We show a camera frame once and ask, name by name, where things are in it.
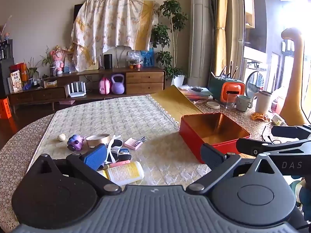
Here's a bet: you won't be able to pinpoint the stack of books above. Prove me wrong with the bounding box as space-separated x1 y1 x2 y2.
178 85 214 101

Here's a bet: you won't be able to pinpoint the white thermos mug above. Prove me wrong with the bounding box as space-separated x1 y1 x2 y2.
253 90 272 114

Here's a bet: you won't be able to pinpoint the yellow curtain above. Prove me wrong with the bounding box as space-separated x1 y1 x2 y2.
212 0 230 83

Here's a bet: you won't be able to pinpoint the pink tube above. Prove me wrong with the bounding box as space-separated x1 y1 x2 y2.
109 161 132 168

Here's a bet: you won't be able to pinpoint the green and orange desk organizer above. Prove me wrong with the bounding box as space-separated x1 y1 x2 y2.
209 74 245 103

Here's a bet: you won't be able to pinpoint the purple toy figure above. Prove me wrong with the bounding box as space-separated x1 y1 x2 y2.
67 134 85 151

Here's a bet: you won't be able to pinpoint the orange gift bag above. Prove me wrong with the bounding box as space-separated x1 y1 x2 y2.
10 63 28 82

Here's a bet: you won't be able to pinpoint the clear bag of fruit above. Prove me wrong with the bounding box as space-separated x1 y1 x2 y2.
126 50 144 70

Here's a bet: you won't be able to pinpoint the red tin box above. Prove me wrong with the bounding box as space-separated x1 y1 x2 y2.
179 113 251 164

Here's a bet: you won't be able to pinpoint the clear drinking glass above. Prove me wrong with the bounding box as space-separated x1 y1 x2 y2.
225 93 237 110

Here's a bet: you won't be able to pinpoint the white standing air conditioner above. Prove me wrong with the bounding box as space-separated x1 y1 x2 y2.
188 0 214 88

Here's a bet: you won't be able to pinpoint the pale green mug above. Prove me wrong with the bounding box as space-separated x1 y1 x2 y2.
236 95 253 112

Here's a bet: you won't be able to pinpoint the washing machine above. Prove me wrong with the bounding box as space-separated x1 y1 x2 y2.
243 58 268 97

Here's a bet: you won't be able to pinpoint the white router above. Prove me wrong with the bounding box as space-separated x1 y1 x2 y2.
67 82 86 97

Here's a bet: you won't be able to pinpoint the purple kettlebell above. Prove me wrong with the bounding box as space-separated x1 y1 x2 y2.
111 74 125 95

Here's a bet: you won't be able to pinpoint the pink toy case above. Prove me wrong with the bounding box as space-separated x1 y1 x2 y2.
98 77 112 95

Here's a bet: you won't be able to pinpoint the tall potted plant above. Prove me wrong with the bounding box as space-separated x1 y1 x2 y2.
150 0 189 88

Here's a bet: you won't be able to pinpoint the gold round tin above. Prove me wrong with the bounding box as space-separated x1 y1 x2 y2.
86 133 111 148

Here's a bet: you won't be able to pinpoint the person's right hand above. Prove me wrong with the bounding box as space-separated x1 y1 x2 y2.
291 178 311 214

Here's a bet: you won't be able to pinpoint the yellow long-neck plush toy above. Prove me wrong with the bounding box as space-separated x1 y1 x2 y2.
279 28 308 125

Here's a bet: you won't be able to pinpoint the floral cloth cover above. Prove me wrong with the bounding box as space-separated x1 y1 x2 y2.
70 0 159 72

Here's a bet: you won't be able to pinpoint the black television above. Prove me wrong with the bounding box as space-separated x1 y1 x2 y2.
73 3 85 23

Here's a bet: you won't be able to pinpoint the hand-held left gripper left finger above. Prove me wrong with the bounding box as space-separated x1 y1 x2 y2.
36 144 122 196

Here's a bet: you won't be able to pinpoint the small white bottle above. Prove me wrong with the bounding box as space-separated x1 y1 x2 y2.
271 114 287 126

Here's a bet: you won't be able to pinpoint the blue printed box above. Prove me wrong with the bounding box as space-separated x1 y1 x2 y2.
140 49 155 67

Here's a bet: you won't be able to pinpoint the orange box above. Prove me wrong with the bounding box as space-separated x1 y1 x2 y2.
0 97 12 119

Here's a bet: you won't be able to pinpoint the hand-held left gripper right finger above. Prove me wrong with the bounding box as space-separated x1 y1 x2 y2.
186 143 282 196

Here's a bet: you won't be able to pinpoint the snack box with bowl picture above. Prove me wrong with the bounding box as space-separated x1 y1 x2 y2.
10 70 23 93

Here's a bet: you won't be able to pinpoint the orange snack wrapper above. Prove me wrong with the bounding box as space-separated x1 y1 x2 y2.
250 112 271 122

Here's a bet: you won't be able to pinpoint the pink plastic holder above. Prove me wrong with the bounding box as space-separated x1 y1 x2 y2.
124 137 142 150

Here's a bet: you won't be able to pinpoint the small potted plant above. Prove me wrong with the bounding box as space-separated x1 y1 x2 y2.
40 46 57 76
24 58 39 88

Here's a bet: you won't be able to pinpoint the eyeglasses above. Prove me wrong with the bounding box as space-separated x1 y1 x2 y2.
261 126 300 144

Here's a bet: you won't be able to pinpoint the white bottle with yellow label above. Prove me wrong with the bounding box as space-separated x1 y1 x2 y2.
106 161 145 187

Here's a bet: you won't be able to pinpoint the pink doll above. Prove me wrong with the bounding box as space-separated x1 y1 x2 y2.
50 46 70 74

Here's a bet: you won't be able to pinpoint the black appliance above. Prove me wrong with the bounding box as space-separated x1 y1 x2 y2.
0 39 15 97

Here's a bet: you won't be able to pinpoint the wooden TV cabinet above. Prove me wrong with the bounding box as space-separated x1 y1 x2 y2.
7 67 166 113

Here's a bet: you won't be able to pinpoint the black cylinder speaker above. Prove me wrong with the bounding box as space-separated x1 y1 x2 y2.
104 53 114 70

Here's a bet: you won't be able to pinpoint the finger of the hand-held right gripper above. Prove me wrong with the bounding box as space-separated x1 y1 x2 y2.
271 124 311 139
236 137 311 156

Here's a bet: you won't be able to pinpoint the quilted cream table mat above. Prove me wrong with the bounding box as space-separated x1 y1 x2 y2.
25 85 243 175

